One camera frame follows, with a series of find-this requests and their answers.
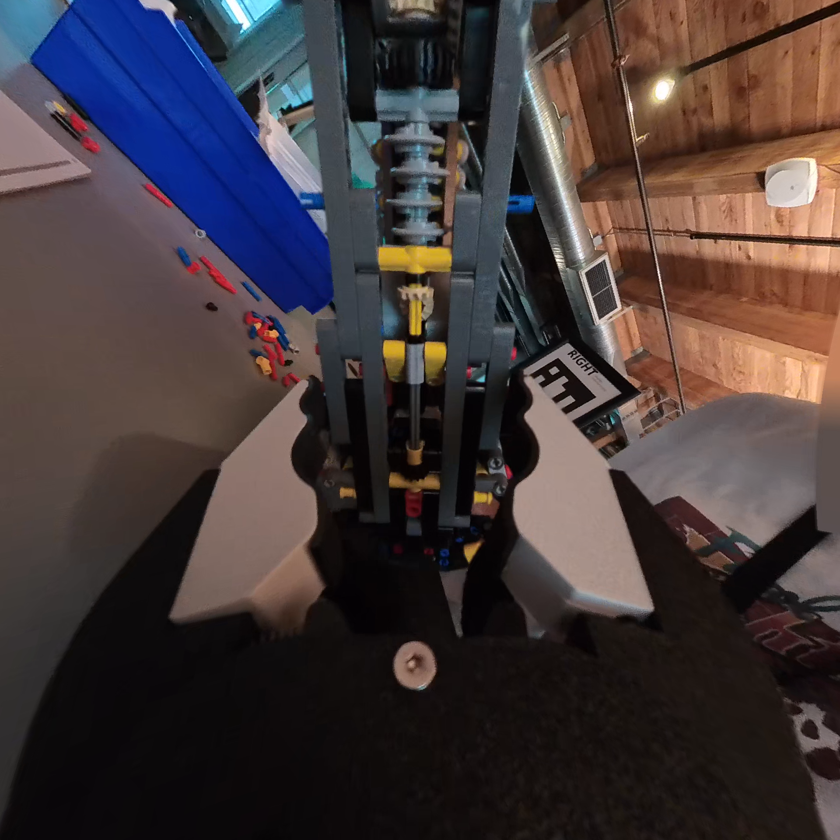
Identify white plastic bags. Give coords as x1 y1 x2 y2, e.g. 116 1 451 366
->
256 79 326 217

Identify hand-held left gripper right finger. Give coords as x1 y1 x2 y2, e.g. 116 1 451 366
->
459 374 656 643

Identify pile of red blue pins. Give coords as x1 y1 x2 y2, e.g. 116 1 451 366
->
45 98 303 388

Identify open instruction booklet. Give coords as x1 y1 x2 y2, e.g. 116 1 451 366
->
0 88 91 196

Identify white vent grille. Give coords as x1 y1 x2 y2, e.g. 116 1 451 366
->
577 255 623 324

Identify black ceiling pipe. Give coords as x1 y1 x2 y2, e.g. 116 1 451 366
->
610 225 840 248
679 0 840 76

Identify white ceiling sensor box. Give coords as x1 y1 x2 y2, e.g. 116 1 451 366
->
764 157 820 208

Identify black strap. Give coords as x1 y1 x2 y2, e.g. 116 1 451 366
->
722 508 831 611

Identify wooden ceiling beam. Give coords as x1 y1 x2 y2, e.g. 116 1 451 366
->
620 276 831 358
577 128 840 201

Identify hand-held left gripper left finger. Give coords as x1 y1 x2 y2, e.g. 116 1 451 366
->
169 377 342 642

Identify partly built lego car chassis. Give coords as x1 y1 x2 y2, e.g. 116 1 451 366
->
298 0 536 575

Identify blue plastic bin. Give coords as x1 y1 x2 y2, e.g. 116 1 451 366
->
29 0 336 315

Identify silver air duct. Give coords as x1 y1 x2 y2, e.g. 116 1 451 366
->
518 59 624 368

